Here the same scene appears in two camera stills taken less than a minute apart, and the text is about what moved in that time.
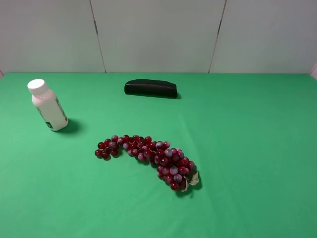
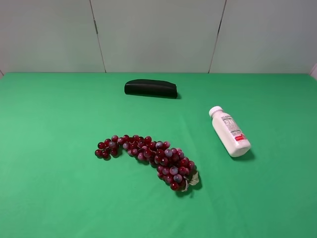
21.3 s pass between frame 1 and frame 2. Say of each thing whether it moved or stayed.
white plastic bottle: moved
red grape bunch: stayed
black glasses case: stayed
